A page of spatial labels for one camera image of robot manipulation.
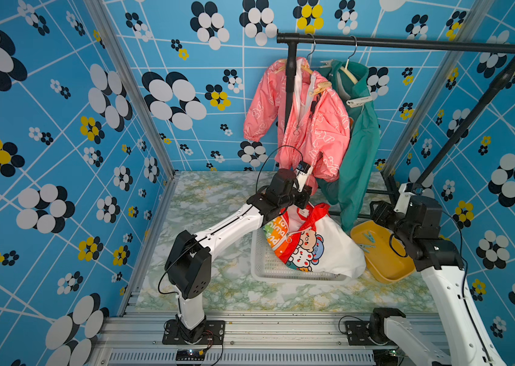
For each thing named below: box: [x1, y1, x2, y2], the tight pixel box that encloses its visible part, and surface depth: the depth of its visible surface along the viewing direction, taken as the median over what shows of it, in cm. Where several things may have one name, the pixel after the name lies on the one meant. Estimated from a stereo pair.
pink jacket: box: [243, 57, 351, 183], surface depth 68 cm
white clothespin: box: [345, 96, 373, 108], surface depth 58 cm
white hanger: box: [339, 35, 359, 85], surface depth 62 cm
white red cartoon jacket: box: [262, 202, 367, 280], surface depth 81 cm
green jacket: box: [317, 59, 381, 232], surface depth 64 cm
